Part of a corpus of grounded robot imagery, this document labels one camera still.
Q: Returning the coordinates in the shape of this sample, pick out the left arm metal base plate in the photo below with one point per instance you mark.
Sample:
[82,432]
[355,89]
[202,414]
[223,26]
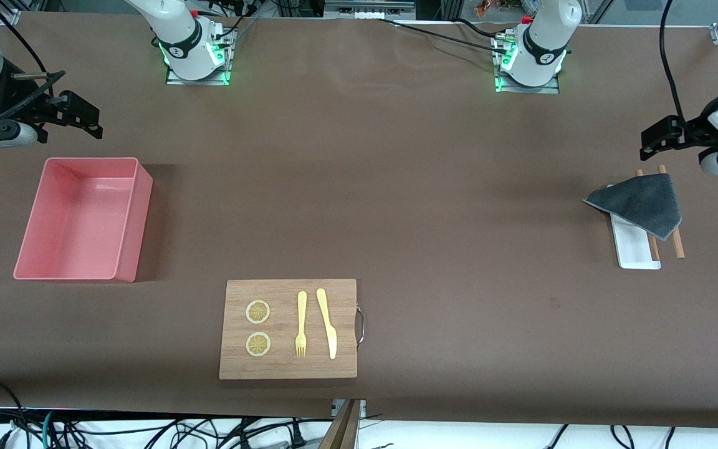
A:
[555,88]

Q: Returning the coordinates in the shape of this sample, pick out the wooden cutting board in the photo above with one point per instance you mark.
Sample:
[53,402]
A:
[287,368]

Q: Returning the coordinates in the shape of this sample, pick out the yellow plastic knife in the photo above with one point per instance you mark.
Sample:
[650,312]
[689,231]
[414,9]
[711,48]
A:
[328,324]

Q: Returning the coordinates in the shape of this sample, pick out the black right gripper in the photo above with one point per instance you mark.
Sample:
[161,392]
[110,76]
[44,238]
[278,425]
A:
[11,100]

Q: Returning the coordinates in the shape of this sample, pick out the small metal bracket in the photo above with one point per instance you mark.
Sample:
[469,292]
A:
[363,408]

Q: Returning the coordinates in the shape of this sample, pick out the black power plug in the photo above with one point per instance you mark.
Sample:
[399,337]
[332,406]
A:
[298,436]

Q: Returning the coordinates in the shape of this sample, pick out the pink plastic bin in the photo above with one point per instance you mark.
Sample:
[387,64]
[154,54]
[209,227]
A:
[81,221]

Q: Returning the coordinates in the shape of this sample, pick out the lemon slice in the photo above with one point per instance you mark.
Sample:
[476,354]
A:
[258,345]
[258,312]

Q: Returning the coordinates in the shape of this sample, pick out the brown wooden stand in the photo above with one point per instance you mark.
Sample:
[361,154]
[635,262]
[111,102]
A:
[343,431]

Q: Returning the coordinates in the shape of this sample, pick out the white rectangular tray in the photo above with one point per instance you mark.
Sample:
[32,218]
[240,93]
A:
[633,249]

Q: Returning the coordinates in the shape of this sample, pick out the grey power strip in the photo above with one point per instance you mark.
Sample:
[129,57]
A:
[365,9]

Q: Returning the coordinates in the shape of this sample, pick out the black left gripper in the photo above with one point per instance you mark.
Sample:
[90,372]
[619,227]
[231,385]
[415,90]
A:
[694,131]

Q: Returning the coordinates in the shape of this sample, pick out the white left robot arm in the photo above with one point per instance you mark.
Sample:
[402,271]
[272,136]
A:
[543,50]

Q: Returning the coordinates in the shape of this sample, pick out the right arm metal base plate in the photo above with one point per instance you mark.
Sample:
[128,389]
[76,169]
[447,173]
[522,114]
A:
[175,80]

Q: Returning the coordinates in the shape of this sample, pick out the dark grey cloth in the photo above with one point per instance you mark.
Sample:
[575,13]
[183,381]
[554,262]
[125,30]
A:
[639,206]

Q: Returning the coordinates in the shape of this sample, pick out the yellow plastic fork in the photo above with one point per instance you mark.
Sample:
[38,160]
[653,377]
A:
[301,312]

